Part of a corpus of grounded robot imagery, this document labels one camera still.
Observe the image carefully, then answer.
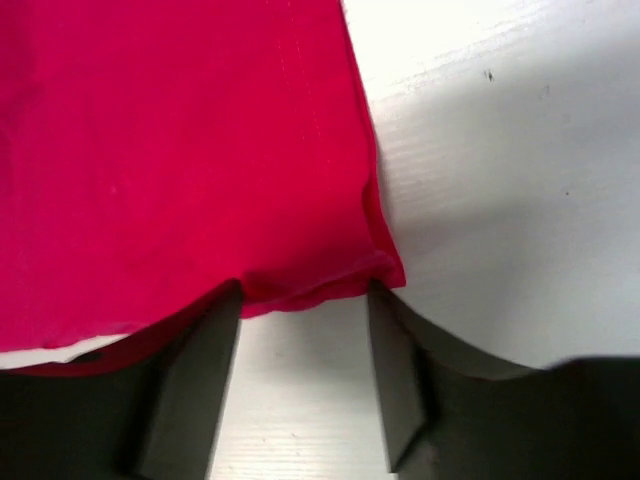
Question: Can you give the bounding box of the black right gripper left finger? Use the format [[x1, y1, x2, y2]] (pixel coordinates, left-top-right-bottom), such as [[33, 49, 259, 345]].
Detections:
[[1, 280, 243, 479]]

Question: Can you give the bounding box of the red t shirt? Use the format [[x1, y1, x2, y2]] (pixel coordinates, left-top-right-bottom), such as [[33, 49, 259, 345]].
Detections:
[[1, 1, 406, 374]]

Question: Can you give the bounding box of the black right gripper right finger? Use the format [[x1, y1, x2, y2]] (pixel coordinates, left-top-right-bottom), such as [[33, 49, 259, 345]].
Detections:
[[368, 281, 639, 479]]

